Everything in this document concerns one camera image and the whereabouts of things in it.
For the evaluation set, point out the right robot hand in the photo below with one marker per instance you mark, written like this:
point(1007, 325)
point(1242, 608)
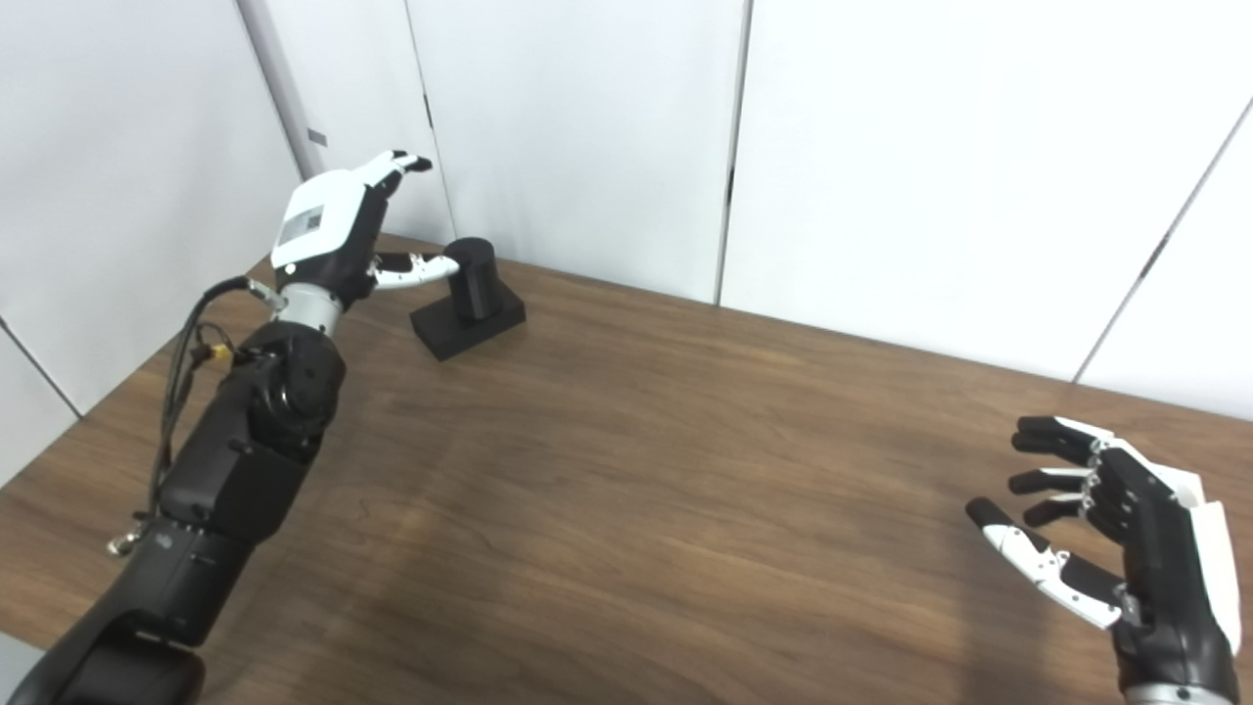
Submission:
point(1165, 558)

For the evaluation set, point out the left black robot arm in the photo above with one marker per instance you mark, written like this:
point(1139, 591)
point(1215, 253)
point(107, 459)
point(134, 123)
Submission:
point(225, 480)

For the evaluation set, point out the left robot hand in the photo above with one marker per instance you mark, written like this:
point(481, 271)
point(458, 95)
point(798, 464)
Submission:
point(318, 215)

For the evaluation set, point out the black peg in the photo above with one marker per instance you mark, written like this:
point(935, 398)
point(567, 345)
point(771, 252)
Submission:
point(475, 279)

